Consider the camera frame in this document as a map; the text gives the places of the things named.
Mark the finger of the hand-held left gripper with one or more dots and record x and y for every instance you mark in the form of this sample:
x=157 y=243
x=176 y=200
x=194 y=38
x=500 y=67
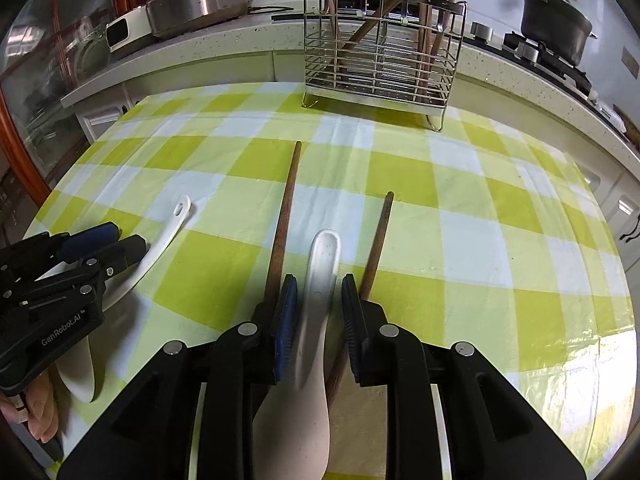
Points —
x=95 y=239
x=125 y=252

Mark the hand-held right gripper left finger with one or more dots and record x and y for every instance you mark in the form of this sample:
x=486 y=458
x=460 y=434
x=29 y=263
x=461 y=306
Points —
x=286 y=330

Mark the white packet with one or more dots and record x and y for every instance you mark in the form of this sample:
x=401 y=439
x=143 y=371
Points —
x=611 y=116

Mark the black gas stove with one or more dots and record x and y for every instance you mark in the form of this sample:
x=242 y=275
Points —
x=560 y=65

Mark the small white appliance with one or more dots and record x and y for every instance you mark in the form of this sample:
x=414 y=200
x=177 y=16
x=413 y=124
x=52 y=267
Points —
x=135 y=22

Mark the silver rice cooker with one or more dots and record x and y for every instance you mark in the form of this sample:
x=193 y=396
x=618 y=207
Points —
x=195 y=5

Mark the wall outlet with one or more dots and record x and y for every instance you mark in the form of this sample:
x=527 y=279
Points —
x=631 y=62

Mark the wicker basket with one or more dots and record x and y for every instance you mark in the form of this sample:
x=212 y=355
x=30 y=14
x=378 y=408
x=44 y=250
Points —
x=631 y=127

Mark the red wooden glass door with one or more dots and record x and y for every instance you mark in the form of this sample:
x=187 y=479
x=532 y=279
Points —
x=25 y=150

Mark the green checked tablecloth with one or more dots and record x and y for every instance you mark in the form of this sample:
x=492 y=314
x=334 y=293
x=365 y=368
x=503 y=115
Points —
x=450 y=210

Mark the person's left hand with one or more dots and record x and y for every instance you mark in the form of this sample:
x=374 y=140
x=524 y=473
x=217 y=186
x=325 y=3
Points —
x=40 y=405

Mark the black cooking pot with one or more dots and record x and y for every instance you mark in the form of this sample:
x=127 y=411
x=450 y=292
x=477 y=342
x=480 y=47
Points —
x=550 y=25

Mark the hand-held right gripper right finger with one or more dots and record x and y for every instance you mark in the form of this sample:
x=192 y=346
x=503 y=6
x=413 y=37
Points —
x=352 y=335

